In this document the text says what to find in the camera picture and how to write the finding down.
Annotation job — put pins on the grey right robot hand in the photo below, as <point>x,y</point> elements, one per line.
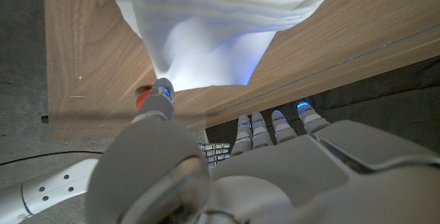
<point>214,150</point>

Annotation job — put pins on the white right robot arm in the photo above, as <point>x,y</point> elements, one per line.
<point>51,189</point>

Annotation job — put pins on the colourful striped wooden maraca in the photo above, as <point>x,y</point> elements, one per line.
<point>142,99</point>

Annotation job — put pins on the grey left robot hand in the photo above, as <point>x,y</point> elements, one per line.
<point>275,182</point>

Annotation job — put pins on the white napkin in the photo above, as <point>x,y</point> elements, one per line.
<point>213,28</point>

